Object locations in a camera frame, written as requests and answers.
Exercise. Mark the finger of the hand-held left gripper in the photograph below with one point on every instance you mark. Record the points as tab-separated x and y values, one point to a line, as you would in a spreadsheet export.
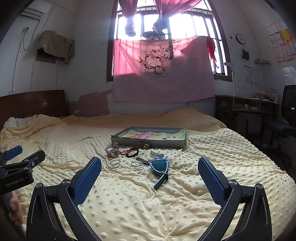
13	151
34	160

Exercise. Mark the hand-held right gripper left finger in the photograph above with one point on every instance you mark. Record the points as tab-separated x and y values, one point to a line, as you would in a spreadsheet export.
87	180

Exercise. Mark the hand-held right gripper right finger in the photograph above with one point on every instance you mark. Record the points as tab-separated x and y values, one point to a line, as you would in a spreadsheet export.
211	180

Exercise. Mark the large silver bangles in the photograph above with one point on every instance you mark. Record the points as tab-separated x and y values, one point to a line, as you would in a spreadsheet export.
111	160

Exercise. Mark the clear square wrist watch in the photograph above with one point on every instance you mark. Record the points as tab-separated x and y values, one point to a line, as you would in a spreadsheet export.
111	151

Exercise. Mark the small silver rings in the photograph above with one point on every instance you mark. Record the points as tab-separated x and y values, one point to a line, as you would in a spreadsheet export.
138	169

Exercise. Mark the blue wrist watch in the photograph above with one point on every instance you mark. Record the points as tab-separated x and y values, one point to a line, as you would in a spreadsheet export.
158	165

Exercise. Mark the shallow printed cardboard box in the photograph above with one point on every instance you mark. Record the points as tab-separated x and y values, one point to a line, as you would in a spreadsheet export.
148	136

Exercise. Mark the person's left hand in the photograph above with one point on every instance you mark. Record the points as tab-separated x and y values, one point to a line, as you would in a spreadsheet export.
16	208

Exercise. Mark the white pillow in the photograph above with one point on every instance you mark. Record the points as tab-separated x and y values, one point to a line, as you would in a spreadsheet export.
16	121

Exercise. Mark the dark wooden headboard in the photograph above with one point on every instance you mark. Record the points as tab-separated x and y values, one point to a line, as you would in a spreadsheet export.
32	104

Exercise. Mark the yellow dotted blanket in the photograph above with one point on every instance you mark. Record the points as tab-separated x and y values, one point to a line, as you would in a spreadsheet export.
138	208

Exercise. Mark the black floor fan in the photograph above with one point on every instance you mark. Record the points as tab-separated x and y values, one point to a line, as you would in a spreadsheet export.
241	126

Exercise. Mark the silver hair clip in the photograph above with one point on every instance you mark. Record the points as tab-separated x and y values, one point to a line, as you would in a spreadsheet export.
155	153

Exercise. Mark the dark wooden desk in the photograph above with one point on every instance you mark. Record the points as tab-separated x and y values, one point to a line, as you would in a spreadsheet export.
245	99

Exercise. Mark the clutter on desk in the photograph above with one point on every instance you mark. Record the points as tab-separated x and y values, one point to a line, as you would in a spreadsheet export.
266	96

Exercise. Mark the white desk lamp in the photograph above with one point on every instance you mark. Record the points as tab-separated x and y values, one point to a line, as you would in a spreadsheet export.
233	78

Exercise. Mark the pink floral hanging cloth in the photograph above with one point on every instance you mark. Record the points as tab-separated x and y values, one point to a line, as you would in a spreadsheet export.
161	85

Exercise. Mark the black office chair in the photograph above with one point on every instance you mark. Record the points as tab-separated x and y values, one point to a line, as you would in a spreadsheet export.
288	99

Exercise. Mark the red hanging tassel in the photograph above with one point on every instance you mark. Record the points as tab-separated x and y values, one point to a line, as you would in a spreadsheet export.
211	49

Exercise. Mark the white air conditioner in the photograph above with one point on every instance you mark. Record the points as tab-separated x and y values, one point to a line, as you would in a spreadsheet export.
34	10

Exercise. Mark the knotted pink curtain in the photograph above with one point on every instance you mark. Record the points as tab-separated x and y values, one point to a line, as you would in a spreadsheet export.
161	16
128	16

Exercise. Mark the white wall calendar sheet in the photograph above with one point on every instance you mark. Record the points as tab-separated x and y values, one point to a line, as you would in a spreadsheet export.
248	75
256	77

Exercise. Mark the brown cloth on wall box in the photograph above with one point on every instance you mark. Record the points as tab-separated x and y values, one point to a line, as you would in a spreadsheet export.
55	44

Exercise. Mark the black wall ornament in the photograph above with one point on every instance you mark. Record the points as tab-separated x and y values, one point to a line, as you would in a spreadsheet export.
245	55

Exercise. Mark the round wall clock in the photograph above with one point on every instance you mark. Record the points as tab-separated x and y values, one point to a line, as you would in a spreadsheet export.
240	38

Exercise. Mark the group of wall certificates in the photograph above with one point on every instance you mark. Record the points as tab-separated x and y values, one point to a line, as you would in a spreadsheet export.
282	41

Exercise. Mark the barred window with brown frame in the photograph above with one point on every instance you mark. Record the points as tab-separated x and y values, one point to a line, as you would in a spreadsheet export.
148	23

